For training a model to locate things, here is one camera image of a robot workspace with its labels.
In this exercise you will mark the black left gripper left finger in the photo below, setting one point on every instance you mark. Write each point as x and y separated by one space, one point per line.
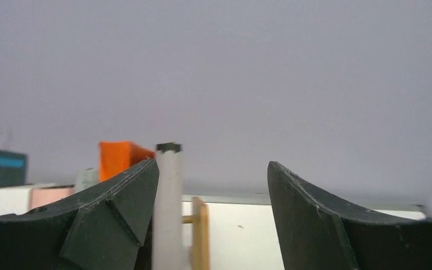
101 227

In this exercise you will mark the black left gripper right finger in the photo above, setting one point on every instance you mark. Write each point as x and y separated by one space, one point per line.
319 230

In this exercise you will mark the white grey file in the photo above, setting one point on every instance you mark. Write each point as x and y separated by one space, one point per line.
167 247

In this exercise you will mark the orange book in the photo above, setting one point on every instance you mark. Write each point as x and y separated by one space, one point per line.
116 157

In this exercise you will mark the white Afternoon tea book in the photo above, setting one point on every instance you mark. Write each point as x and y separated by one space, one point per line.
18 199

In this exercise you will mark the teal Humor book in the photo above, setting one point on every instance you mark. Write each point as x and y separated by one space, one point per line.
13 168

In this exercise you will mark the grey book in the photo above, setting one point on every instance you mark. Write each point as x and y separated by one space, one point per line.
86 178

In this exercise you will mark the pink book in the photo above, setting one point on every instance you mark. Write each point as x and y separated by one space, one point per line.
47 195

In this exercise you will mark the wooden book rack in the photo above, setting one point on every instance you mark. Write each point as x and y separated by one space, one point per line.
199 251

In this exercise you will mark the aluminium rail frame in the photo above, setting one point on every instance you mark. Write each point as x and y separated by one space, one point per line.
265 199

